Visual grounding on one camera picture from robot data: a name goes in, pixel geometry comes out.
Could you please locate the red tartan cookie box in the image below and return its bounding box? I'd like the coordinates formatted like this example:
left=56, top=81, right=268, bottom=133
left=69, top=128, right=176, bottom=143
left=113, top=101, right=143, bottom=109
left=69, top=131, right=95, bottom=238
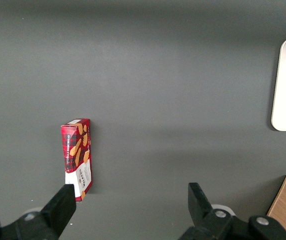
left=60, top=118, right=94, bottom=203

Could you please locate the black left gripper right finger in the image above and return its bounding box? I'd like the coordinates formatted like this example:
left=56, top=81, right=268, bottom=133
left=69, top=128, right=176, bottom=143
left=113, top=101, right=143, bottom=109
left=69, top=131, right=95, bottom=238
left=178, top=182, right=286, bottom=240

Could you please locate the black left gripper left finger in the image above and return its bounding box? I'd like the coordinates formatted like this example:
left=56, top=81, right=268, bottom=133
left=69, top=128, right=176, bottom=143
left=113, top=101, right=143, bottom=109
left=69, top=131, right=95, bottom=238
left=0, top=183, right=78, bottom=240

